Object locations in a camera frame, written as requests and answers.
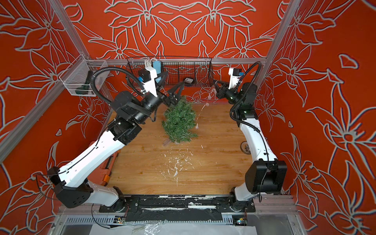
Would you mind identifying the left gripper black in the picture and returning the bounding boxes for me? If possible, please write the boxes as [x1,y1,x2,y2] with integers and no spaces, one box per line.
[134,70,184,125]

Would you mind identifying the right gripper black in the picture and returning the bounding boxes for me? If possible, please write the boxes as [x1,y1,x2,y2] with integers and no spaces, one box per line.
[213,81,244,111]

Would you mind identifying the small green christmas tree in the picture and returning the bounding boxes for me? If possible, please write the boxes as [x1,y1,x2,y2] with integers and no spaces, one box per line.
[162,96,198,144]

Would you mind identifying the clear bulb string lights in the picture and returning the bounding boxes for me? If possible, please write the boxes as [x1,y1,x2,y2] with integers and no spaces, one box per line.
[192,86,218,130]

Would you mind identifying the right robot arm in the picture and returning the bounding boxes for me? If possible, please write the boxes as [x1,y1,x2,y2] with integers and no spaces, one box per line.
[214,61,287,205]

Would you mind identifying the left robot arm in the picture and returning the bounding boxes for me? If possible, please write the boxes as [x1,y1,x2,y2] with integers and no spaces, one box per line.
[48,67,185,212]

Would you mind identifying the light blue box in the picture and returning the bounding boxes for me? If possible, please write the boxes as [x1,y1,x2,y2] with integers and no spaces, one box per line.
[152,60,162,87]

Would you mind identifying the clear battery pack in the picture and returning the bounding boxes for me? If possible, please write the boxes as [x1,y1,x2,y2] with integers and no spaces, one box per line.
[163,139,171,147]

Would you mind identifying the small round bowl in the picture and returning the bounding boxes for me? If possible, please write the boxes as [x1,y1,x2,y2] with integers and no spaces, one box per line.
[240,141,252,155]

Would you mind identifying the dark green tool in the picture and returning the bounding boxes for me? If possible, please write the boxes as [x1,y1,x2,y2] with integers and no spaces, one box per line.
[75,70,94,96]

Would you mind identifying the orange plastic tool case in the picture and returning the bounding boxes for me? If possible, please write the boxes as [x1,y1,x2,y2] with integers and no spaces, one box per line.
[87,150,120,186]

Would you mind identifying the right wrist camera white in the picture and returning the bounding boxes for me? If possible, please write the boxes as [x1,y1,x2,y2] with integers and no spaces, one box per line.
[228,68,243,90]

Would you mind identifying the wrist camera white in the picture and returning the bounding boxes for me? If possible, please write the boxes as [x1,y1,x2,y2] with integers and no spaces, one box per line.
[228,68,243,90]
[138,66,158,97]

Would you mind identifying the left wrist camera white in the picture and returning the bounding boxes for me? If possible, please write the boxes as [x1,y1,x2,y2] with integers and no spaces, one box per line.
[138,66,158,97]

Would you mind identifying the black wire wall basket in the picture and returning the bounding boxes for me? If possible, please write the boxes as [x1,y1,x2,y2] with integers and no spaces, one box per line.
[126,56,214,87]

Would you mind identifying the clear plastic wall bin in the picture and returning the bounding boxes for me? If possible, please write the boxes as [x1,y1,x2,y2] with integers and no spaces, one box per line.
[59,54,108,97]

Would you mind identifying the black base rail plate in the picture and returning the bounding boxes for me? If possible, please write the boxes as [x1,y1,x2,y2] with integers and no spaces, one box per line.
[99,195,256,224]

